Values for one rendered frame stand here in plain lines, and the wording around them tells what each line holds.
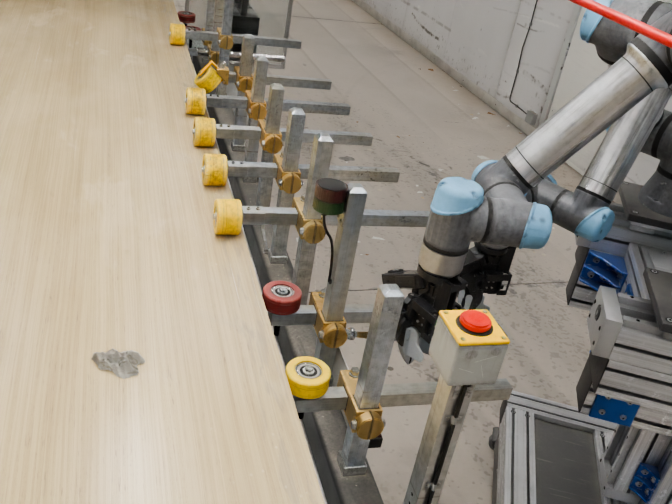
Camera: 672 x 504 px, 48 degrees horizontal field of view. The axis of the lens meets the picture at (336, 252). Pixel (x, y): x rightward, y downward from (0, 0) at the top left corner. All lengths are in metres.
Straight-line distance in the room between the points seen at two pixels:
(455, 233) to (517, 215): 0.10
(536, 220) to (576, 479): 1.29
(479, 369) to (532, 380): 2.09
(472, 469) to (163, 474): 1.59
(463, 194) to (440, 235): 0.08
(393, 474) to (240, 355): 1.22
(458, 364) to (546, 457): 1.48
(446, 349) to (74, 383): 0.62
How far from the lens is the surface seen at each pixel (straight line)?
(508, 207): 1.21
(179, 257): 1.61
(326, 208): 1.37
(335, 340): 1.52
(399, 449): 2.56
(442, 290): 1.24
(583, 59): 5.32
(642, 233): 2.02
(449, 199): 1.17
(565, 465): 2.41
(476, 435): 2.71
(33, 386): 1.29
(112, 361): 1.32
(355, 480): 1.44
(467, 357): 0.94
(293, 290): 1.53
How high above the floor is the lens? 1.73
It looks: 29 degrees down
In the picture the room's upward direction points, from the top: 10 degrees clockwise
